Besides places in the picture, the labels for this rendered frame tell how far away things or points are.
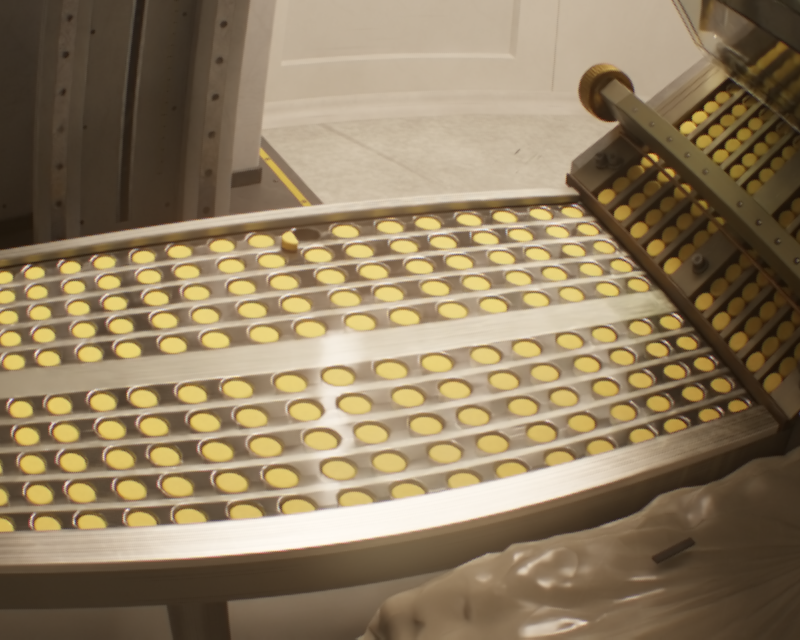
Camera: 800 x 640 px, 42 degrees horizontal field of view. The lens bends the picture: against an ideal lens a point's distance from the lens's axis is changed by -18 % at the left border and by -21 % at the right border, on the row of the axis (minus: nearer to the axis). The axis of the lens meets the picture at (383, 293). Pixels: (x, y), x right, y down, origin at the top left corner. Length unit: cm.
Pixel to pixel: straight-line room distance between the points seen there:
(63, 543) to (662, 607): 19
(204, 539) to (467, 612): 9
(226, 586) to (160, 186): 146
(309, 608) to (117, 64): 124
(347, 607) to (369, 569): 18
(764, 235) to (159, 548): 29
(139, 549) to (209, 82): 139
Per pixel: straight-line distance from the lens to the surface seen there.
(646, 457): 42
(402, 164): 285
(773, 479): 39
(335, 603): 56
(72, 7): 159
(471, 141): 302
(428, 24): 314
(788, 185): 55
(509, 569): 34
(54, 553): 36
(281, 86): 302
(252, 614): 55
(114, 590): 37
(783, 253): 48
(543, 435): 43
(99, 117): 172
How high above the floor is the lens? 121
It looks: 31 degrees down
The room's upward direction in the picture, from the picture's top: 6 degrees clockwise
